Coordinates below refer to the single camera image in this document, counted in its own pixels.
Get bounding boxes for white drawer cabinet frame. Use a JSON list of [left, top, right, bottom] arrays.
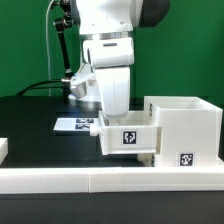
[[144, 96, 223, 167]]

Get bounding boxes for white drawer box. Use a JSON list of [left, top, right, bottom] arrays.
[[90, 111, 158, 155], [137, 154, 155, 167]]

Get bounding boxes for black cable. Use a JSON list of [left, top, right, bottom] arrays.
[[15, 78, 75, 97]]

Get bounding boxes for white left fence block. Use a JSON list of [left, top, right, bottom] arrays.
[[0, 138, 8, 165]]

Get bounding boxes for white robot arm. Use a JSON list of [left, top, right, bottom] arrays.
[[71, 0, 171, 119]]

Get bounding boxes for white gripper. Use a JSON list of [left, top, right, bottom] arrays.
[[95, 67, 130, 117]]

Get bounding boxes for white front fence rail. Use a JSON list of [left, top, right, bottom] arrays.
[[0, 166, 224, 194]]

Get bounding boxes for white front drawer box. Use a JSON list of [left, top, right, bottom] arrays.
[[137, 154, 155, 167]]

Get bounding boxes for grey thin cable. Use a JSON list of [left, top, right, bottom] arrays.
[[45, 0, 56, 97]]

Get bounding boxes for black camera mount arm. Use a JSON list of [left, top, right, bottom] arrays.
[[51, 0, 80, 80]]

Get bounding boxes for marker tag sheet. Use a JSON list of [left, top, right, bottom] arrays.
[[54, 118, 98, 131]]

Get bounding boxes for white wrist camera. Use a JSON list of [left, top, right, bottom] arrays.
[[83, 37, 134, 68]]

